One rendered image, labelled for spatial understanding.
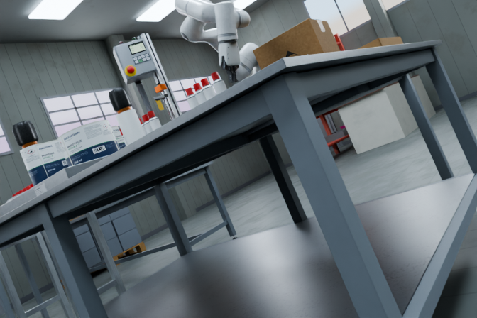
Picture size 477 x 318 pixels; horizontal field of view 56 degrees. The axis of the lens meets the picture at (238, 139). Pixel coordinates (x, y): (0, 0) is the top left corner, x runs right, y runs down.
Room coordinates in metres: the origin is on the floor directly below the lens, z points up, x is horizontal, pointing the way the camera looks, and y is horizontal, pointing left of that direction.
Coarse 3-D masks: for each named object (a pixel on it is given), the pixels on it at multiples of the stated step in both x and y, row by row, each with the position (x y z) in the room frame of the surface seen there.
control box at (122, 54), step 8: (136, 40) 2.31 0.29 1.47; (144, 40) 2.32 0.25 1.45; (120, 48) 2.28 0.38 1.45; (128, 48) 2.29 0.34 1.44; (120, 56) 2.27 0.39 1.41; (128, 56) 2.29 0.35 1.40; (120, 64) 2.28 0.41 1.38; (128, 64) 2.28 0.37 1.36; (136, 64) 2.29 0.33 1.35; (144, 64) 2.31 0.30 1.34; (152, 64) 2.32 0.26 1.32; (136, 72) 2.29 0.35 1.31; (144, 72) 2.30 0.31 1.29; (152, 72) 2.33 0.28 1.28; (128, 80) 2.29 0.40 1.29; (136, 80) 2.35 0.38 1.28
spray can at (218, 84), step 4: (216, 72) 1.97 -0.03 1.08; (212, 76) 1.97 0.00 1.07; (216, 76) 1.96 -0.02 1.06; (216, 80) 1.96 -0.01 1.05; (220, 80) 1.96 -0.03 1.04; (212, 84) 1.98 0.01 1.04; (216, 84) 1.96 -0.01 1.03; (220, 84) 1.96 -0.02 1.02; (224, 84) 1.97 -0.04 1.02; (216, 88) 1.96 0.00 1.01; (220, 88) 1.95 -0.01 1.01; (224, 88) 1.96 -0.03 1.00; (216, 92) 1.97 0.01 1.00; (220, 92) 1.96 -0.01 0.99
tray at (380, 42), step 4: (376, 40) 1.43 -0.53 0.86; (380, 40) 1.43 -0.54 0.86; (384, 40) 1.46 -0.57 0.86; (388, 40) 1.50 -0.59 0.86; (392, 40) 1.53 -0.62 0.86; (396, 40) 1.57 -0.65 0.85; (400, 40) 1.62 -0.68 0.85; (368, 44) 1.45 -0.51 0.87; (372, 44) 1.44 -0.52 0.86; (376, 44) 1.43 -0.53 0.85; (380, 44) 1.43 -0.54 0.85; (384, 44) 1.45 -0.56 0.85; (388, 44) 1.49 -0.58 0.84; (392, 44) 1.52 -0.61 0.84; (396, 44) 1.56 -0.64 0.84; (360, 48) 1.47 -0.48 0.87
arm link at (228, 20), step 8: (216, 8) 1.84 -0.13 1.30; (224, 8) 1.82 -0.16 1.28; (232, 8) 1.84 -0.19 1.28; (216, 16) 1.85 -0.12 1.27; (224, 16) 1.83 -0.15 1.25; (232, 16) 1.84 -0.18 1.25; (240, 16) 1.87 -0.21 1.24; (216, 24) 1.86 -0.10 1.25; (224, 24) 1.84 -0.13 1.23; (232, 24) 1.85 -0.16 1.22; (224, 32) 1.84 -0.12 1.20; (232, 32) 1.85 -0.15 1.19
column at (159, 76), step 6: (138, 36) 2.34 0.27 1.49; (144, 36) 2.33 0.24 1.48; (150, 42) 2.35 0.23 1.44; (150, 48) 2.35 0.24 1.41; (150, 54) 2.32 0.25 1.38; (156, 54) 2.36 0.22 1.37; (156, 60) 2.35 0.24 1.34; (156, 66) 2.33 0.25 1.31; (156, 72) 2.33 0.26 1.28; (162, 72) 2.34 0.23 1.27; (156, 78) 2.34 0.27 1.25; (162, 78) 2.33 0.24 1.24; (168, 84) 2.35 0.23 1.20; (168, 90) 2.35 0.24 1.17; (168, 96) 2.32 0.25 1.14; (174, 96) 2.36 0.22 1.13; (174, 102) 2.35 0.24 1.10; (168, 108) 2.34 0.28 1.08; (174, 108) 2.33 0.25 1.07; (180, 114) 2.35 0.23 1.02
